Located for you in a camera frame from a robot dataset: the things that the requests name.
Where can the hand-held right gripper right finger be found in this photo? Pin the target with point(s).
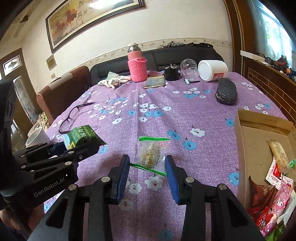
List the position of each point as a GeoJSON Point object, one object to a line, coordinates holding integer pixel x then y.
{"type": "Point", "coordinates": [171, 183]}

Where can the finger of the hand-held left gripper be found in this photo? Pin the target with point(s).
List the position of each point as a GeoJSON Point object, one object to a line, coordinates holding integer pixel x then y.
{"type": "Point", "coordinates": [69, 157]}
{"type": "Point", "coordinates": [55, 148]}

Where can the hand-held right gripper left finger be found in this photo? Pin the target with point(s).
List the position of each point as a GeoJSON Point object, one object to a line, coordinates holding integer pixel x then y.
{"type": "Point", "coordinates": [121, 178]}

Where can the green pea snack packet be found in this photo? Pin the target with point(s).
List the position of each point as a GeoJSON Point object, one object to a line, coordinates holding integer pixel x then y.
{"type": "Point", "coordinates": [293, 165]}
{"type": "Point", "coordinates": [83, 136]}

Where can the clear green-ended candy packet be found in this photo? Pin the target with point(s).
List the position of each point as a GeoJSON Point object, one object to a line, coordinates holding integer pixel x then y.
{"type": "Point", "coordinates": [150, 153]}

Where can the cardboard box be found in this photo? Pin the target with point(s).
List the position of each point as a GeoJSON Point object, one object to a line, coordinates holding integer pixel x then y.
{"type": "Point", "coordinates": [249, 150]}

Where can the dark red foil packet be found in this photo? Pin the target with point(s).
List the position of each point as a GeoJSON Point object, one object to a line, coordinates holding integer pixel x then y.
{"type": "Point", "coordinates": [261, 194]}

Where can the red candy packet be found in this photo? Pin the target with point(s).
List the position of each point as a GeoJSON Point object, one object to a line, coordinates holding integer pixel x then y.
{"type": "Point", "coordinates": [263, 217]}

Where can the small red white sachet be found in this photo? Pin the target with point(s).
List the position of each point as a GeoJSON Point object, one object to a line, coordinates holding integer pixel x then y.
{"type": "Point", "coordinates": [285, 182]}
{"type": "Point", "coordinates": [274, 172]}

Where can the beige cracker packet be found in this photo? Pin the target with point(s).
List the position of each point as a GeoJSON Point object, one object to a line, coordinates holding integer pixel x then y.
{"type": "Point", "coordinates": [278, 154]}

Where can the pink snack packet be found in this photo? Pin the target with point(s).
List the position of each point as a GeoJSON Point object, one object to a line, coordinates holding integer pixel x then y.
{"type": "Point", "coordinates": [281, 201]}

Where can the white cup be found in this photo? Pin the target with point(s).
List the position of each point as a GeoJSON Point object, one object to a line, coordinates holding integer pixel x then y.
{"type": "Point", "coordinates": [38, 138]}

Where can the purple eyeglasses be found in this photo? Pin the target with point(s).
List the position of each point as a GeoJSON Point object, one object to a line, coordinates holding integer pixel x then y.
{"type": "Point", "coordinates": [66, 125]}

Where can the floral cushion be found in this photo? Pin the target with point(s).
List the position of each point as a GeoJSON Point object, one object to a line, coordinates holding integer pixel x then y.
{"type": "Point", "coordinates": [40, 120]}

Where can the brown chair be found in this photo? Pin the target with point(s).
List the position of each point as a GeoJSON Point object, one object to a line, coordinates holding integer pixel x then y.
{"type": "Point", "coordinates": [62, 92]}

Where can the purple floral tablecloth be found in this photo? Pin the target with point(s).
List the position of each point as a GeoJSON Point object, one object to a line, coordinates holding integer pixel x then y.
{"type": "Point", "coordinates": [185, 111]}

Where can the white gloves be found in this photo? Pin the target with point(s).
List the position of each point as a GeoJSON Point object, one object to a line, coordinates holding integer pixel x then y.
{"type": "Point", "coordinates": [113, 81]}

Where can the wooden door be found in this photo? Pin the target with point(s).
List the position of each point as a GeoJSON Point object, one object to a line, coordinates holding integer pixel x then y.
{"type": "Point", "coordinates": [13, 64]}

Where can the black sofa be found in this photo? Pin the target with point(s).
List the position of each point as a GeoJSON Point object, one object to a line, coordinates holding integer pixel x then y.
{"type": "Point", "coordinates": [111, 64]}

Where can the small notebook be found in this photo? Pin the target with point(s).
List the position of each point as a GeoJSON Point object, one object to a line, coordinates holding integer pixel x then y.
{"type": "Point", "coordinates": [155, 82]}

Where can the nail clipper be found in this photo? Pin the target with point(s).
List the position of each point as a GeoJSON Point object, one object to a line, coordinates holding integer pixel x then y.
{"type": "Point", "coordinates": [187, 81]}

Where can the black glasses case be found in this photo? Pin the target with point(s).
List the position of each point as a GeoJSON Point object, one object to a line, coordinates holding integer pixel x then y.
{"type": "Point", "coordinates": [226, 91]}

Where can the small black container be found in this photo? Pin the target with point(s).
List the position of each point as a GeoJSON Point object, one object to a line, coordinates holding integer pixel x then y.
{"type": "Point", "coordinates": [172, 74]}

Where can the pink knit-sleeved thermos bottle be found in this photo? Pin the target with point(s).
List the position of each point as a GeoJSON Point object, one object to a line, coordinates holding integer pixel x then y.
{"type": "Point", "coordinates": [137, 69]}

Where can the white plastic jar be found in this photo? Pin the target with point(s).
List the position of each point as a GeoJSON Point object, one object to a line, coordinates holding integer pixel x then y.
{"type": "Point", "coordinates": [212, 70]}

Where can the wooden cabinet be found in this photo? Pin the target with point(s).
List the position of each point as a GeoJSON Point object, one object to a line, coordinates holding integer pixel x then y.
{"type": "Point", "coordinates": [261, 78]}

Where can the dark clothes pile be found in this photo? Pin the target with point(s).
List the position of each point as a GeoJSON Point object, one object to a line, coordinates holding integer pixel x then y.
{"type": "Point", "coordinates": [196, 45]}

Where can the pile of cabinet clutter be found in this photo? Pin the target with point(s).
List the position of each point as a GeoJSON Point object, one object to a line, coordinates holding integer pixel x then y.
{"type": "Point", "coordinates": [282, 64]}

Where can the etched glass panel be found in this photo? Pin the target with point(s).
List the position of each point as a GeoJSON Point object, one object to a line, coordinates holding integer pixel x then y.
{"type": "Point", "coordinates": [272, 27]}

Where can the wall socket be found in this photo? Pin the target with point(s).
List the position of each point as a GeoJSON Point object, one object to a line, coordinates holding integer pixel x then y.
{"type": "Point", "coordinates": [53, 75]}

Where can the wall plaque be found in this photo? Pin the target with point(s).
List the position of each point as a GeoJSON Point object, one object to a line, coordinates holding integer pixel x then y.
{"type": "Point", "coordinates": [51, 62]}

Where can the framed wall painting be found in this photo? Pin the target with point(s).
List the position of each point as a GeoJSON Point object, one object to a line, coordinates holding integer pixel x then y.
{"type": "Point", "coordinates": [81, 16]}

